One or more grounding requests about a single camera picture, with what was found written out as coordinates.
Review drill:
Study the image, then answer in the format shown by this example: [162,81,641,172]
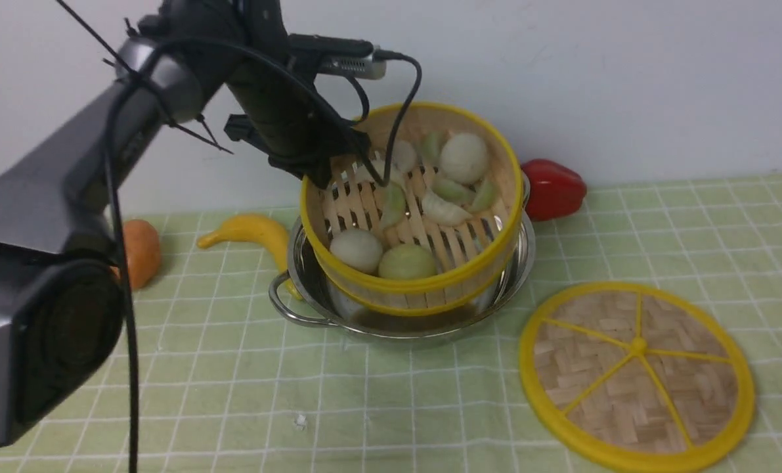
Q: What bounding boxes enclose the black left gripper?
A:
[227,1,372,189]

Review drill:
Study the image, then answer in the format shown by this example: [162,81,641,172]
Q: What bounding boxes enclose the bamboo steamer basket yellow rim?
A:
[300,102,525,317]

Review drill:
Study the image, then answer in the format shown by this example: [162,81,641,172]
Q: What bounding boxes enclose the woven bamboo steamer lid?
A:
[519,281,756,472]

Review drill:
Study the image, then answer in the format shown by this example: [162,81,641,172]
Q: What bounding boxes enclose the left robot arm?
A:
[0,1,384,448]

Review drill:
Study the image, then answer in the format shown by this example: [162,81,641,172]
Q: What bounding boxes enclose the stainless steel pot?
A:
[269,174,536,344]

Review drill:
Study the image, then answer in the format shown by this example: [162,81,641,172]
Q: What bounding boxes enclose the yellow banana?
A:
[196,213,290,273]

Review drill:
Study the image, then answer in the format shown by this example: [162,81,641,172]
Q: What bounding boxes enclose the green dumpling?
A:
[380,183,408,231]

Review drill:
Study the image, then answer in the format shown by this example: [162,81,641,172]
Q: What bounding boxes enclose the white pleated dumpling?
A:
[421,191,473,227]

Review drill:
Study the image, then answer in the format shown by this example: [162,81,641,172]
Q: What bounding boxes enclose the white round bun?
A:
[438,133,490,185]

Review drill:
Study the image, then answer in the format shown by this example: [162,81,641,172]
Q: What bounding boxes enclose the orange potato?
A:
[123,219,162,290]

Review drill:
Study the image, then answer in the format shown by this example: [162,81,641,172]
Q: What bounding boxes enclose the pale green bun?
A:
[378,243,438,281]

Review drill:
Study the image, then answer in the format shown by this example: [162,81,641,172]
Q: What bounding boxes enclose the green checkered tablecloth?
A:
[0,172,782,473]

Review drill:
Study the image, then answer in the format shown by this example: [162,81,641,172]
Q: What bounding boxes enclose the red bell pepper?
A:
[521,159,588,221]

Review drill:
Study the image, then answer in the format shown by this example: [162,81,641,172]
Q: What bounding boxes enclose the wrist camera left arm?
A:
[288,34,403,83]

